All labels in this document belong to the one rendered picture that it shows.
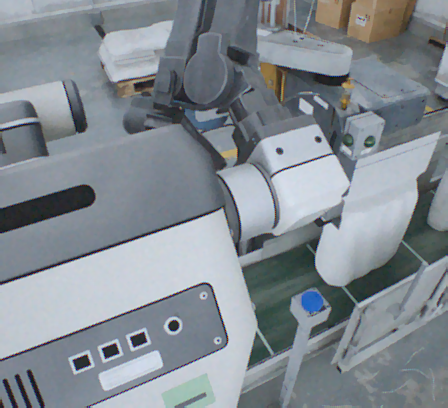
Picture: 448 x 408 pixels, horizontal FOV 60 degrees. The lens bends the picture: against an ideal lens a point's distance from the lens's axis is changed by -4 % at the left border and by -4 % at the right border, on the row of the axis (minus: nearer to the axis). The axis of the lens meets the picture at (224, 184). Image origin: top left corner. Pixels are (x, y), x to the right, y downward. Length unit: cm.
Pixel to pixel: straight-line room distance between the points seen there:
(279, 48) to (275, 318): 104
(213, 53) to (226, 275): 30
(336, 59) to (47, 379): 86
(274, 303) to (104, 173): 136
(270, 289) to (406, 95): 99
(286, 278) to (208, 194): 137
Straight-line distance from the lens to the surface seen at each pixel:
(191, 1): 66
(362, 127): 90
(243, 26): 59
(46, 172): 39
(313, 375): 198
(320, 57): 101
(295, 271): 179
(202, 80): 56
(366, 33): 541
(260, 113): 51
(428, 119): 151
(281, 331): 162
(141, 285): 40
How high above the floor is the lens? 178
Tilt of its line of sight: 40 degrees down
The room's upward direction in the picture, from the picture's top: straight up
